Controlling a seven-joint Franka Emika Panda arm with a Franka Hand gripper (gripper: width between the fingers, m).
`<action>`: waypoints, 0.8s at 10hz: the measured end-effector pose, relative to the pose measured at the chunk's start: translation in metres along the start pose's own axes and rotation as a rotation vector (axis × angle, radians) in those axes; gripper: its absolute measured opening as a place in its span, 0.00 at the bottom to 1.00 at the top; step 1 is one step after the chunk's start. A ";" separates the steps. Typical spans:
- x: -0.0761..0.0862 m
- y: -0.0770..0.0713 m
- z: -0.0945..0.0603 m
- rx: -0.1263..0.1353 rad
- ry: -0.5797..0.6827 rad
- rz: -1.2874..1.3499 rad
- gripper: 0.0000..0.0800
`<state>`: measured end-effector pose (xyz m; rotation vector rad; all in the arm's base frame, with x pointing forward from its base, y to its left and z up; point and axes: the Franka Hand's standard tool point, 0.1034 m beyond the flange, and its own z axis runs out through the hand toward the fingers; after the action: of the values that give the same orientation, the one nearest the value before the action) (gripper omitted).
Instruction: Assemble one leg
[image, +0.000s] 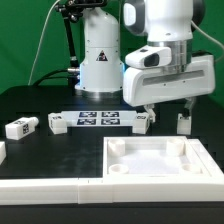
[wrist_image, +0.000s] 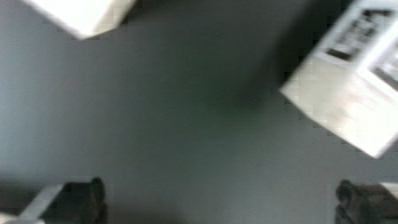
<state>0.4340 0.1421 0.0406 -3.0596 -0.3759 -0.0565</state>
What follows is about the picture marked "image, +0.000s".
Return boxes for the white square table top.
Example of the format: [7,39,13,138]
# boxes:
[103,136,211,177]

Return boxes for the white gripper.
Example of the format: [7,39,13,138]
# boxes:
[123,55,215,123]

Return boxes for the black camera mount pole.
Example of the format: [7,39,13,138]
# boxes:
[55,0,107,87]

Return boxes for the black cable bundle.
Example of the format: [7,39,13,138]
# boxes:
[32,67,81,88]

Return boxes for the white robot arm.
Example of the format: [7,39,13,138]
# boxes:
[76,0,215,118]

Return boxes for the white obstacle fence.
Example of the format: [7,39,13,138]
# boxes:
[0,138,224,206]

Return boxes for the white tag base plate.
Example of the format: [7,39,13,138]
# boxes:
[61,111,136,127]

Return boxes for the white cable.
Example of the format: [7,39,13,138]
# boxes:
[27,0,63,86]

